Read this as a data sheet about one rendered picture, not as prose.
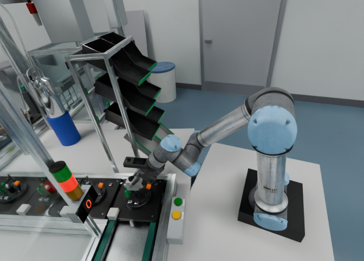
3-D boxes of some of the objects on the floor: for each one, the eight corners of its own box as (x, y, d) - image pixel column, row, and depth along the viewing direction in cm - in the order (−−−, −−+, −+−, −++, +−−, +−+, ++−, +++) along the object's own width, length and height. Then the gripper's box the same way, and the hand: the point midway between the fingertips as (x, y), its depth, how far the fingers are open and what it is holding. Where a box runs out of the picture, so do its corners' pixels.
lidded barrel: (182, 92, 419) (179, 62, 380) (173, 105, 377) (168, 71, 338) (159, 91, 436) (154, 61, 398) (148, 103, 395) (141, 70, 356)
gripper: (162, 176, 81) (139, 198, 92) (167, 156, 91) (145, 178, 102) (144, 167, 79) (123, 191, 90) (151, 148, 89) (131, 171, 100)
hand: (131, 181), depth 94 cm, fingers closed on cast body, 4 cm apart
